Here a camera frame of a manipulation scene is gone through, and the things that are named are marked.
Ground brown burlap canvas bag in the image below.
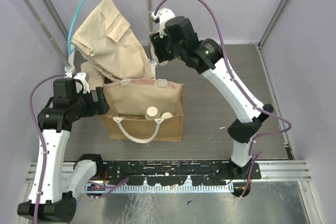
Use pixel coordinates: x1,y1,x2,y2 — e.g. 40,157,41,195
99,79,184,144

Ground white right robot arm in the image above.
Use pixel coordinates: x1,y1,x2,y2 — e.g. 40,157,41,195
150,15,274,179

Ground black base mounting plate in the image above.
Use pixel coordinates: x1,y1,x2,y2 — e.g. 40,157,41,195
92,160,261,186

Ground beige cloth trousers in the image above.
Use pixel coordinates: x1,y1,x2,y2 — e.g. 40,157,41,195
70,0,154,82

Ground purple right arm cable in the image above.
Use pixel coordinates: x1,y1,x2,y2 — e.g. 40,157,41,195
153,0,292,198

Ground aluminium frame rail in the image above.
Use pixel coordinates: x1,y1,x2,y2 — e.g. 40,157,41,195
26,160,311,184

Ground clear amber liquid bottle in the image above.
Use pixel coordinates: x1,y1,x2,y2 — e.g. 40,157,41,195
149,29,169,66

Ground green bottle cream cap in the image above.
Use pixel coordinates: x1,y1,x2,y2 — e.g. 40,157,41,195
145,106,161,120

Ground cream bottle with cap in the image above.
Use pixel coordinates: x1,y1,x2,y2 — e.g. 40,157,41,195
161,112,173,119

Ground white slotted cable duct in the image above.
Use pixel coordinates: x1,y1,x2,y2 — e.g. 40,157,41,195
81,184,234,194

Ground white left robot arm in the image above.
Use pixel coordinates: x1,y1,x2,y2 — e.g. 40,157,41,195
17,72,110,223

